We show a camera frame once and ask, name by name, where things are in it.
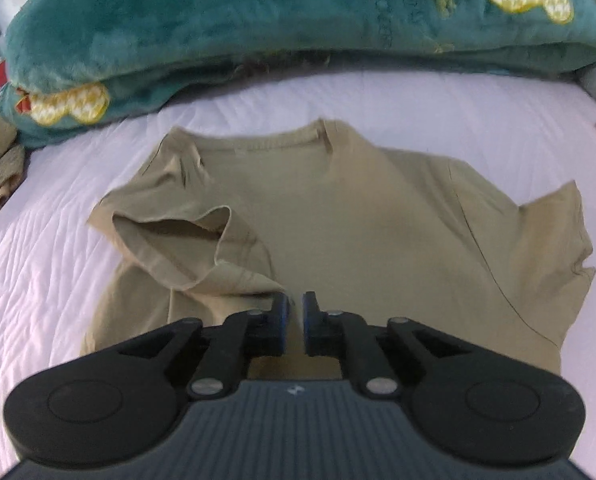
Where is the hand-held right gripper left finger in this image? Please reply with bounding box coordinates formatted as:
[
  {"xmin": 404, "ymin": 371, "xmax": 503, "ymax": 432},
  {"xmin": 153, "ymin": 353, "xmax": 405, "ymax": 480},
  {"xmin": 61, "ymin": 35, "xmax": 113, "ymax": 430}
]
[{"xmin": 120, "ymin": 292, "xmax": 291, "ymax": 402}]

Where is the khaki t-shirt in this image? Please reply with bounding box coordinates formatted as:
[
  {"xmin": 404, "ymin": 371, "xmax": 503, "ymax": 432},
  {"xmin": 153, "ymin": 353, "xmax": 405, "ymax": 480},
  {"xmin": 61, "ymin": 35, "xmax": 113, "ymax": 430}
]
[{"xmin": 80, "ymin": 117, "xmax": 596, "ymax": 378}]

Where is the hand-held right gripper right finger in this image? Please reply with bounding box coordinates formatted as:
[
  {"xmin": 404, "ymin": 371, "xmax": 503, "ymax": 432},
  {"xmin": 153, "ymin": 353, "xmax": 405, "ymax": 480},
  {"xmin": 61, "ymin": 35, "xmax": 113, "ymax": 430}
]
[{"xmin": 302, "ymin": 290, "xmax": 471, "ymax": 402}]

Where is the green plush blanket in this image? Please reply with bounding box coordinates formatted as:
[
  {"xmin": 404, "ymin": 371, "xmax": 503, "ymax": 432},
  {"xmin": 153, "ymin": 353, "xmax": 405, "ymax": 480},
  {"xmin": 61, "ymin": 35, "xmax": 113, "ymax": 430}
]
[{"xmin": 0, "ymin": 0, "xmax": 596, "ymax": 148}]

